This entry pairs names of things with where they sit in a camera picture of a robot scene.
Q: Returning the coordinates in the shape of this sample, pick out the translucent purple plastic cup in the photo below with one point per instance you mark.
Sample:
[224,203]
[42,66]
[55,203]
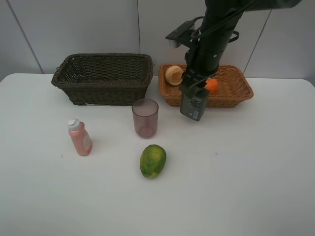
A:
[145,117]

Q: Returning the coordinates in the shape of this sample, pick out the dark grey pump bottle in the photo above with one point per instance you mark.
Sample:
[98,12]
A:
[191,108]

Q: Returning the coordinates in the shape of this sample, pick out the green papaya fruit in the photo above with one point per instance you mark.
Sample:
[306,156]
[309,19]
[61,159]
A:
[152,161]

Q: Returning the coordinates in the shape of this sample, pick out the pink bottle white cap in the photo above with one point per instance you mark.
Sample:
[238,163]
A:
[80,137]

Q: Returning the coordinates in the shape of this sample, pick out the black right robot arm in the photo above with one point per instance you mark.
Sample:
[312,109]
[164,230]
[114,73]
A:
[222,16]

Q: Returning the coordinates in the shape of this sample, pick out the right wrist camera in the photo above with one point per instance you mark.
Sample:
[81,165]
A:
[181,35]

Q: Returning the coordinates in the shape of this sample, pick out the orange tangerine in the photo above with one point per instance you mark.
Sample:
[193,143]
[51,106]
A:
[212,85]

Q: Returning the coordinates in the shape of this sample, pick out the dark brown wicker basket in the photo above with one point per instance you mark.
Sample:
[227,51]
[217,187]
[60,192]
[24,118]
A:
[110,79]

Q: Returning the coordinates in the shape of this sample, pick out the red yellow half peach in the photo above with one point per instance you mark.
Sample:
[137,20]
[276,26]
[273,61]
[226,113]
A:
[173,75]

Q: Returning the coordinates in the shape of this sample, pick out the orange wicker basket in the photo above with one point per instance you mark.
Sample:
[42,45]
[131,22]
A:
[233,87]

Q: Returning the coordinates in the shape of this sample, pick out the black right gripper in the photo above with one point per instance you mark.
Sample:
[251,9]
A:
[202,61]

